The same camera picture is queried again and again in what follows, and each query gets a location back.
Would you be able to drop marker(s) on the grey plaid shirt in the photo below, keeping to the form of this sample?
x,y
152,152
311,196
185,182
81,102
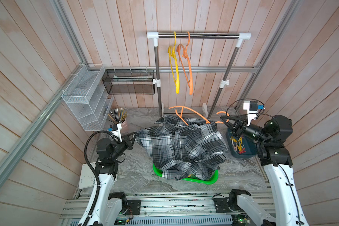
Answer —
x,y
180,151

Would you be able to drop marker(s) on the white wire mesh shelf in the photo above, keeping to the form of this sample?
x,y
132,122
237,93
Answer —
x,y
87,98

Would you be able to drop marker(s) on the yellow plastic hanger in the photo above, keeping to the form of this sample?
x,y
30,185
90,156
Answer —
x,y
174,64

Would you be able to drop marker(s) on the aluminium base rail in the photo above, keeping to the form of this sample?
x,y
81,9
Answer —
x,y
192,209

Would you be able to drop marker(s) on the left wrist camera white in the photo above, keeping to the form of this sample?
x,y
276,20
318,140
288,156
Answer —
x,y
115,132

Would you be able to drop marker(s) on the dark teal tray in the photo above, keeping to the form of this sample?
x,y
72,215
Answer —
x,y
241,147

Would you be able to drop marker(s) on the black mesh wall basket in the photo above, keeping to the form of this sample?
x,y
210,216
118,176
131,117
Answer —
x,y
129,81

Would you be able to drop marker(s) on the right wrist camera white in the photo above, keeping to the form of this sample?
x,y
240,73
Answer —
x,y
253,108

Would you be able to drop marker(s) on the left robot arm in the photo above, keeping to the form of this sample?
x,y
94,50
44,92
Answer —
x,y
104,208

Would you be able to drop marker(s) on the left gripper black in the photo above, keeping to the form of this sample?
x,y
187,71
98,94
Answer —
x,y
129,143

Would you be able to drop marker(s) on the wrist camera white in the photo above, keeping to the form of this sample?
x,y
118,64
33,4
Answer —
x,y
253,108
115,132

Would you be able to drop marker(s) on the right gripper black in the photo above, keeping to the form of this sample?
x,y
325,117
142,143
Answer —
x,y
241,125

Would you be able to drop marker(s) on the pink pencil cup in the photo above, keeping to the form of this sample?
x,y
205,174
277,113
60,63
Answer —
x,y
119,116

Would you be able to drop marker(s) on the metal clothes rack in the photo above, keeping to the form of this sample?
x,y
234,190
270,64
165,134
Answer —
x,y
156,36

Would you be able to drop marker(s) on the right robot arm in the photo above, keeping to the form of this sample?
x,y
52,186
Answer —
x,y
277,163

